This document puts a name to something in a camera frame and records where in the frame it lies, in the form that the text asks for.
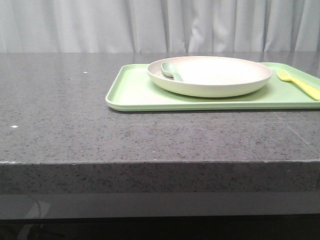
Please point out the white round plate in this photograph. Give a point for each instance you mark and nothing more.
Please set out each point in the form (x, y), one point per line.
(211, 76)

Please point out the grey curtain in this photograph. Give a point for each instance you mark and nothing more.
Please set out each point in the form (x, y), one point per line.
(159, 26)

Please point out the light green tray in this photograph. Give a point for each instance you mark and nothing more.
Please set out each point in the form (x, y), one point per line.
(133, 91)

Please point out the yellow plastic fork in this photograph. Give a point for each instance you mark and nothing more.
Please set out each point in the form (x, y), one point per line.
(311, 91)

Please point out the sage green spoon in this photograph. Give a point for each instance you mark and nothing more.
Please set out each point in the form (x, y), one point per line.
(169, 70)

